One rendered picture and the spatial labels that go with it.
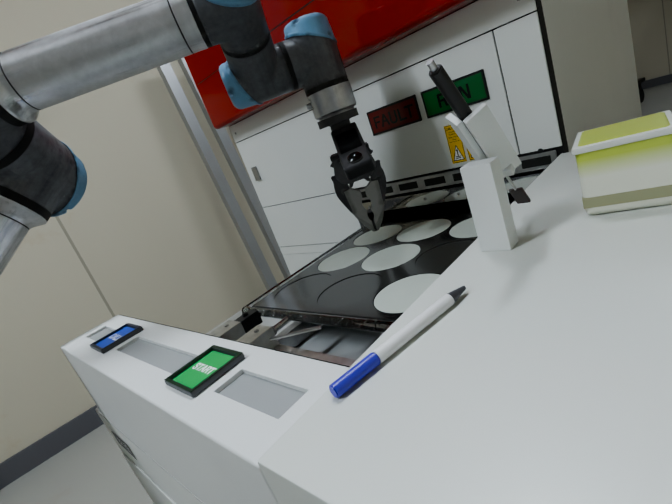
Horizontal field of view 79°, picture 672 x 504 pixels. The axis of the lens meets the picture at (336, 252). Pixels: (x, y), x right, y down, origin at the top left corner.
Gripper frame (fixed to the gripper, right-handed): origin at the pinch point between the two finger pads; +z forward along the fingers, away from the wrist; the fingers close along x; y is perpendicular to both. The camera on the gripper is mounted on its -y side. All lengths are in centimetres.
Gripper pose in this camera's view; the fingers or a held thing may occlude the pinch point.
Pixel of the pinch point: (374, 225)
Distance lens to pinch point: 73.8
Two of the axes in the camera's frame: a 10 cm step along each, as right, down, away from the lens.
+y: 0.2, -3.0, 9.5
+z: 3.4, 9.0, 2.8
